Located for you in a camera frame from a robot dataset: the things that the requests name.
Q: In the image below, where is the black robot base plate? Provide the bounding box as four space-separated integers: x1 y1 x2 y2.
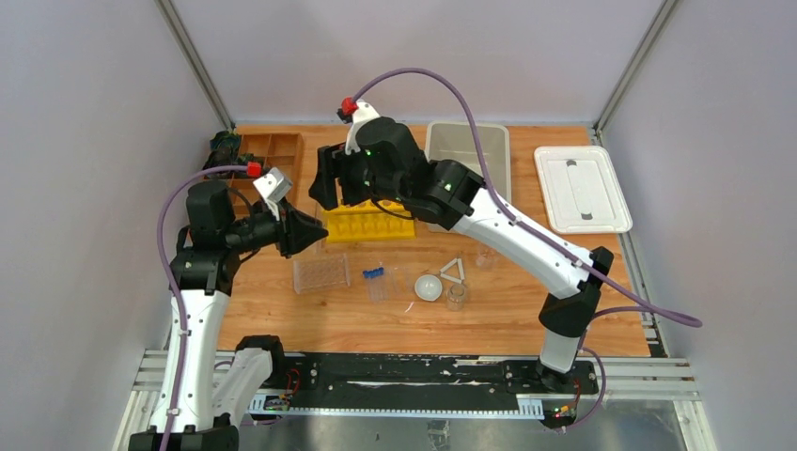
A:
248 352 600 420

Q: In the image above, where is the white plastic bin lid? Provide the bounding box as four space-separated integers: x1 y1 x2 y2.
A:
534 146 633 235

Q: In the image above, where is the white clay triangle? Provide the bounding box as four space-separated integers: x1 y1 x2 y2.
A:
439 257 465 285

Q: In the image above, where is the wooden compartment organizer tray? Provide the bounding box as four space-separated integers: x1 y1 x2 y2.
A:
203 132 304 218

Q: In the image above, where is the small glass flask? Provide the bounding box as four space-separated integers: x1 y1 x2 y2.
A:
445 284 469 311

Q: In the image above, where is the small clear glass beaker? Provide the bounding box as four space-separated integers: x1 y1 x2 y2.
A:
476 246 497 271

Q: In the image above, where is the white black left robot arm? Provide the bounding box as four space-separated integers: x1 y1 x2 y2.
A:
128 175 328 450

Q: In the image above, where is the yellow test tube rack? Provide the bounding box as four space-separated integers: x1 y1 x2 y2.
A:
319 200 416 243

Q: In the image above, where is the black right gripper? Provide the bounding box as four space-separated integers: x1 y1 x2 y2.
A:
308 142 407 212

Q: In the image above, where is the dark floral rolled cloth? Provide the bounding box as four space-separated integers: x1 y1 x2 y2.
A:
206 131 242 167

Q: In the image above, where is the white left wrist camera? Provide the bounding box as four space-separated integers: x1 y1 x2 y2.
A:
252 167 293 222

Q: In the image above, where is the white porcelain evaporating dish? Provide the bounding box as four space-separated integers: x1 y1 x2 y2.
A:
414 273 444 302

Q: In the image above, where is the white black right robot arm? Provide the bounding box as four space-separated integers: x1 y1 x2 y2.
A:
309 117 614 393

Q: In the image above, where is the translucent grey plastic bin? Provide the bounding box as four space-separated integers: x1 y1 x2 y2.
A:
425 121 513 233

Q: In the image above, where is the clear glass tube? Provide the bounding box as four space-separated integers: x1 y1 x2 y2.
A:
390 267 406 298

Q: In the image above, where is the clear plastic well plate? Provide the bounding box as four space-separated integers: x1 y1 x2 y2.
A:
292 254 351 294

